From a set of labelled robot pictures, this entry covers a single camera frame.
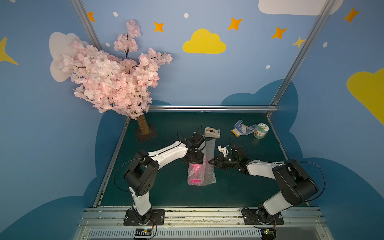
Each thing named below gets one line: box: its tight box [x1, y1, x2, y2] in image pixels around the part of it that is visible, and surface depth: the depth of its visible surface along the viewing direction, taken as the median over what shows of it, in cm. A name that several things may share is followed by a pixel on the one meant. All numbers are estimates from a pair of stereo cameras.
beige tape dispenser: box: [204, 127, 221, 138], surface depth 108 cm
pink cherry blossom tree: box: [59, 19, 173, 135], surface depth 67 cm
